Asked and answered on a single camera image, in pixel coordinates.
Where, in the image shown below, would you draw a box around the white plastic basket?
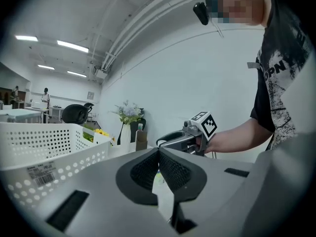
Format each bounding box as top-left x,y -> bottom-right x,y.
0,122 -> 112,208

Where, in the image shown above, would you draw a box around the white ceiling pipes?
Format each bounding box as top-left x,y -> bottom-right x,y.
101,0 -> 223,71

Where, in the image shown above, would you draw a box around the white ceramic vase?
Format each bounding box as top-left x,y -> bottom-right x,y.
120,123 -> 132,153

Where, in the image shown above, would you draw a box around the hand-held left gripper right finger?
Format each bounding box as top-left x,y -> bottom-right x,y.
159,148 -> 257,236

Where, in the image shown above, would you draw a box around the person's right forearm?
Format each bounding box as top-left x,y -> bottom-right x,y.
206,117 -> 276,155

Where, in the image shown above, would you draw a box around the black white printed t-shirt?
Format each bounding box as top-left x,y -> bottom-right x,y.
246,0 -> 313,153

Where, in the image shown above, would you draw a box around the white desk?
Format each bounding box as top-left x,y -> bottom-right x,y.
24,107 -> 50,123

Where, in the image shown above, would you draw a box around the light blue top table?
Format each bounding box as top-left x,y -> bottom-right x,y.
0,109 -> 42,123

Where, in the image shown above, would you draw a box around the yellow sunflower bouquet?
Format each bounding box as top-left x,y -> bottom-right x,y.
82,127 -> 117,146

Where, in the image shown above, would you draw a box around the person's right hand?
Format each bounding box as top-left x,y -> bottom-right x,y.
189,137 -> 202,155

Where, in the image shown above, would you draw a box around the person's head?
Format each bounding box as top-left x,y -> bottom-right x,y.
204,0 -> 274,29

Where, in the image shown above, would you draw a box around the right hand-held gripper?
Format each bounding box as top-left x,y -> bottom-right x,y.
156,111 -> 218,157

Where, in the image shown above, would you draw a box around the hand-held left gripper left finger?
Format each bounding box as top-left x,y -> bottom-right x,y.
29,147 -> 178,237

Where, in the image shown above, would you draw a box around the white table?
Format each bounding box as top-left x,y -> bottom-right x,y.
108,142 -> 161,160

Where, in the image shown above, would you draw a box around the black head-worn camera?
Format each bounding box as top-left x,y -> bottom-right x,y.
193,1 -> 210,26

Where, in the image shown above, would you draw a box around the black mesh office chair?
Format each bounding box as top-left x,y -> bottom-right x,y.
83,102 -> 95,123
61,104 -> 89,126
117,107 -> 147,145

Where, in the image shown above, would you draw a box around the pale blue flower bouquet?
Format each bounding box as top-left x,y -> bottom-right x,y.
110,100 -> 145,125

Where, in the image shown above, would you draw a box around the brown cardboard holder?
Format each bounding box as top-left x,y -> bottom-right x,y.
135,131 -> 148,153

